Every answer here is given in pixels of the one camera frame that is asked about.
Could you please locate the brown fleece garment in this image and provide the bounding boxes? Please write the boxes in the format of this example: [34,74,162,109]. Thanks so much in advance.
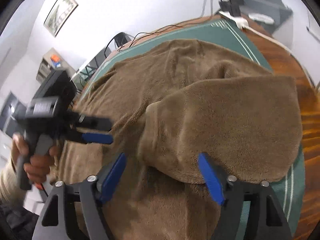
[56,40,302,239]

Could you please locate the person's left hand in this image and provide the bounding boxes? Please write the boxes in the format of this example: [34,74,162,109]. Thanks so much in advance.
[11,133,61,184]

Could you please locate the dark window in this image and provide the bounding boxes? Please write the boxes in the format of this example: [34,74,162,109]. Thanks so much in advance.
[0,92,26,138]

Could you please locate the beige shelf cabinet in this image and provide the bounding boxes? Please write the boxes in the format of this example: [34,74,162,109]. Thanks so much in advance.
[36,48,76,84]

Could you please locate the black monitor on desk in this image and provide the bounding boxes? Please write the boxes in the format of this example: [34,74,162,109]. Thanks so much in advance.
[112,32,132,50]

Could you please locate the framed landscape painting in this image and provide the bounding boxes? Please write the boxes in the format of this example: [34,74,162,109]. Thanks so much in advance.
[44,0,78,37]

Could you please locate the green table mat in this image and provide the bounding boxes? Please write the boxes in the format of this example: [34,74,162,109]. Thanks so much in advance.
[79,20,305,235]

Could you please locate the white power strip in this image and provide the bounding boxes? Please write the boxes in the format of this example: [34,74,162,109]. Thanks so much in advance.
[218,10,249,29]

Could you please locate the black power adapter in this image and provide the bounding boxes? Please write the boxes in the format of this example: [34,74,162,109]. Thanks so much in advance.
[219,1,241,17]

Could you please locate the grey staircase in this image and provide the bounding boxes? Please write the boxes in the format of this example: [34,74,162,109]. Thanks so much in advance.
[231,0,293,36]

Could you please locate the thin black cable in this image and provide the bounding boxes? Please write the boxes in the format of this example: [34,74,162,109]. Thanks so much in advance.
[103,23,213,53]

